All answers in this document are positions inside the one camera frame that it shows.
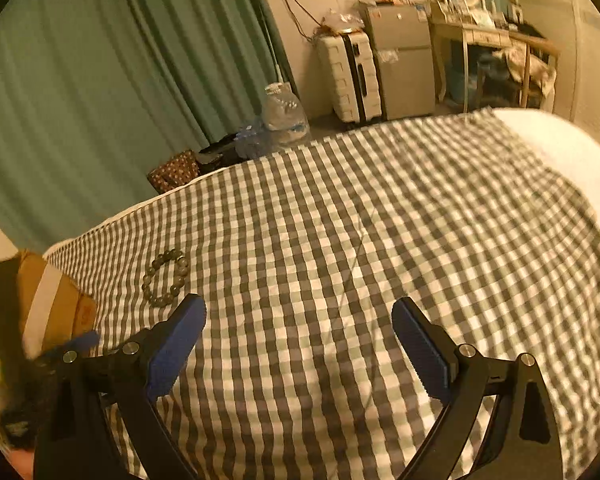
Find white louvered wardrobe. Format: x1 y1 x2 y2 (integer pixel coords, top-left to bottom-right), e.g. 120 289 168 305
565 0 600 156

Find dark wall cable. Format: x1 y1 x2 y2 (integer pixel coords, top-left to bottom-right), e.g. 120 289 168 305
279 0 326 41

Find green bead bracelet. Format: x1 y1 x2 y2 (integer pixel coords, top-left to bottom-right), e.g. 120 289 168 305
144 249 191 307

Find white fleece blanket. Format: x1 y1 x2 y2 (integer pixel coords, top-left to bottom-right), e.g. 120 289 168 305
492 107 600 201

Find blue bin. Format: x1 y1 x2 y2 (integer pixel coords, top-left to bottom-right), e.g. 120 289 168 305
447 60 481 103

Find cream clothes on chair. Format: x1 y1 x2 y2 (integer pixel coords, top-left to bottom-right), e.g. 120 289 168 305
500 42 556 93

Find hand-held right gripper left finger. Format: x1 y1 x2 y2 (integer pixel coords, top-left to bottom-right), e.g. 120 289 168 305
32 294 208 480

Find cream dressing table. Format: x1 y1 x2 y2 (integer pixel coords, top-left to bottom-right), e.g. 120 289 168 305
430 15 522 108

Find white suitcase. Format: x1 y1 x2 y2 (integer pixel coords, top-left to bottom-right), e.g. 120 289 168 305
317 30 383 123

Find wooden chair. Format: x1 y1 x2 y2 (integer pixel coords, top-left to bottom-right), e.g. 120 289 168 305
475 35 561 111

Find crumpled blue plastic bag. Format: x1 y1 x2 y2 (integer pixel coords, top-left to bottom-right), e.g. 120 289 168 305
235 125 273 161

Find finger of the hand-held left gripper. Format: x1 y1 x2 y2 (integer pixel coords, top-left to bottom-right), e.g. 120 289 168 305
35 330 101 362

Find large clear water bottle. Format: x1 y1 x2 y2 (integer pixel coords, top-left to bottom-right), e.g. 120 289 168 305
261 82 311 152

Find grey checkered blanket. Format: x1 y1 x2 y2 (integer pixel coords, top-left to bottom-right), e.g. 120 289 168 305
45 107 600 480

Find brown cardboard box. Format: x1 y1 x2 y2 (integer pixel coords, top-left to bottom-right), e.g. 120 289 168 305
0 250 98 396

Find clear plastic bag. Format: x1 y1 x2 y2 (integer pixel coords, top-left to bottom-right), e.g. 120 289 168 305
325 9 366 36

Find grey mini fridge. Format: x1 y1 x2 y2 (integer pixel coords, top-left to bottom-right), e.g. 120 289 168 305
360 1 437 121

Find brown patterned pouch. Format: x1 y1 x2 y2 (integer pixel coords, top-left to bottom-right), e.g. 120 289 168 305
147 150 200 195

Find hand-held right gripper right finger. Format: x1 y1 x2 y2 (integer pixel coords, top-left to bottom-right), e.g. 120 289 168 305
391 296 565 480

